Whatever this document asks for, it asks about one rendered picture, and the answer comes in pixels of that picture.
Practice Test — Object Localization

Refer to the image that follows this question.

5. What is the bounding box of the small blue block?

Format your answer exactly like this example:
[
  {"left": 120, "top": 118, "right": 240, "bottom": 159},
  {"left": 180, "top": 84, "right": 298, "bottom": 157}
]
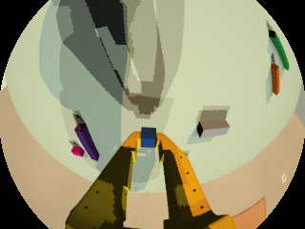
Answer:
[{"left": 140, "top": 127, "right": 156, "bottom": 148}]

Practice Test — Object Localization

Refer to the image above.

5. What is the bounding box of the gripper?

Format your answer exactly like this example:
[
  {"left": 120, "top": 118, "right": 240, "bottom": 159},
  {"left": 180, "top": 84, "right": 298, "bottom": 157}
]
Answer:
[{"left": 65, "top": 131, "right": 237, "bottom": 229}]

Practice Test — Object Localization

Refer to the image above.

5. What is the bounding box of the orange rod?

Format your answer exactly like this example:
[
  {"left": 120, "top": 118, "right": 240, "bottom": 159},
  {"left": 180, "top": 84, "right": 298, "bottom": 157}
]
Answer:
[{"left": 271, "top": 63, "right": 279, "bottom": 95}]

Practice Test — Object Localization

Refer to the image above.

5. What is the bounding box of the green rod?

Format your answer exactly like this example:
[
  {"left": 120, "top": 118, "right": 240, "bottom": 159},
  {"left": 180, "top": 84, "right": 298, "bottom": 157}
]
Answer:
[{"left": 269, "top": 30, "right": 289, "bottom": 71}]

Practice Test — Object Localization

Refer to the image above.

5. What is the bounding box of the small magenta block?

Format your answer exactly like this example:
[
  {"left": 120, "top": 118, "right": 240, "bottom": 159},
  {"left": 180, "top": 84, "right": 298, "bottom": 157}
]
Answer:
[{"left": 71, "top": 146, "right": 85, "bottom": 156}]

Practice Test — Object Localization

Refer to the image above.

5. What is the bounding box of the purple rod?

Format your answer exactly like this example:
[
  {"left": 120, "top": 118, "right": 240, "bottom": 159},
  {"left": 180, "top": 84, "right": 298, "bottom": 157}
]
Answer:
[{"left": 74, "top": 123, "right": 100, "bottom": 161}]

